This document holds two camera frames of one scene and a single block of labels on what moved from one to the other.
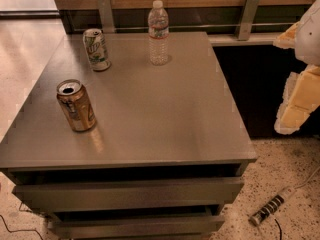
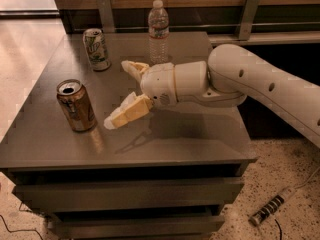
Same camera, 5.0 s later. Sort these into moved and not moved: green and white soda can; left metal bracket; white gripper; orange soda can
Moved: white gripper
Not moved: orange soda can; green and white soda can; left metal bracket
